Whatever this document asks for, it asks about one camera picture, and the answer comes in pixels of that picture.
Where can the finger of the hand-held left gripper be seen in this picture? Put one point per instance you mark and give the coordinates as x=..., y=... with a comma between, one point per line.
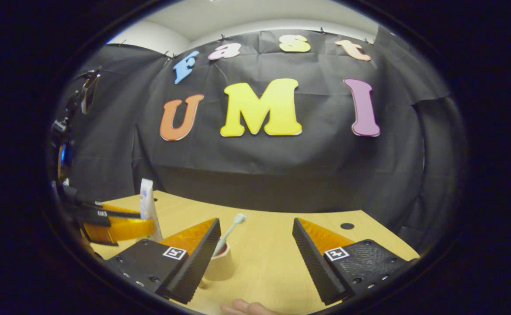
x=78, y=197
x=93, y=216

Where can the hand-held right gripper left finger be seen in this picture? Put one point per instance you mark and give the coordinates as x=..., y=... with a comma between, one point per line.
x=192, y=267

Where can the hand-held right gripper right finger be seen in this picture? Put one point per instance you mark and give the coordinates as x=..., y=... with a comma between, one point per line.
x=314, y=262

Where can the beige cup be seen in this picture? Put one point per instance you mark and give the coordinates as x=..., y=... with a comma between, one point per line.
x=220, y=267

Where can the white toothbrush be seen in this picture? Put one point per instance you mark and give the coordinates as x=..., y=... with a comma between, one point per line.
x=229, y=232

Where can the white toothpaste tube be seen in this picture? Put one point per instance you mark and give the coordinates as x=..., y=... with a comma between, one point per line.
x=149, y=205

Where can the wooden desktop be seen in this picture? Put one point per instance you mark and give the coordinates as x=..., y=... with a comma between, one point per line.
x=264, y=262

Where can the black backdrop cloth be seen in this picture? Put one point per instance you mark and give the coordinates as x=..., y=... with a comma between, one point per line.
x=281, y=170

